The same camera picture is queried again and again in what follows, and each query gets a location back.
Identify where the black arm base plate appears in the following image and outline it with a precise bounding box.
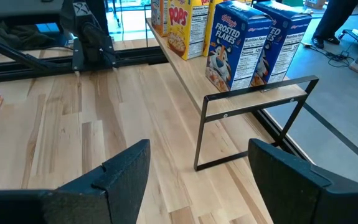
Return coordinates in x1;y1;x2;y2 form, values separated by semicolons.
71;37;119;74

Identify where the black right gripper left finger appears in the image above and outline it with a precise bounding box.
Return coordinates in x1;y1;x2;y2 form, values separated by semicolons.
0;139;151;224

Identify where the orange Mini Wheats cereal box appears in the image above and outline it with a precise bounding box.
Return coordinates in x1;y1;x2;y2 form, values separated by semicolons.
151;0;169;37

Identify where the cardboard box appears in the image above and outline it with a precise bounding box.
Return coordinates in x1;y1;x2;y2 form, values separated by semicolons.
304;0;326;9

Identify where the dark green jacket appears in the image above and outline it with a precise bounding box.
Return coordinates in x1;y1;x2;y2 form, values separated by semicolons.
0;17;54;52

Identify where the black floor cable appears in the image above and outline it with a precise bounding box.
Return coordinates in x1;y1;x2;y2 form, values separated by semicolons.
301;42;351;68

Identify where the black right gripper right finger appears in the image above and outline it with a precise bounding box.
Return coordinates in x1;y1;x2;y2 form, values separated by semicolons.
247;139;358;224

